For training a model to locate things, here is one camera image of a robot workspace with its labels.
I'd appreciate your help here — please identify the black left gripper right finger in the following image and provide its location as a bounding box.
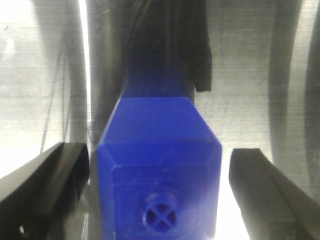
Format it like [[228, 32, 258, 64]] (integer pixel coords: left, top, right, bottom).
[[228, 148, 320, 240]]

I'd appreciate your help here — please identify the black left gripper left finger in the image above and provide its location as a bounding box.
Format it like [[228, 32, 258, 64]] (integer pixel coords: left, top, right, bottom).
[[0, 142, 90, 240]]

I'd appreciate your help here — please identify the blue part with small knob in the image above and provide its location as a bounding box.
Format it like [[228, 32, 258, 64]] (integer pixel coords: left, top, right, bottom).
[[96, 97, 222, 240]]

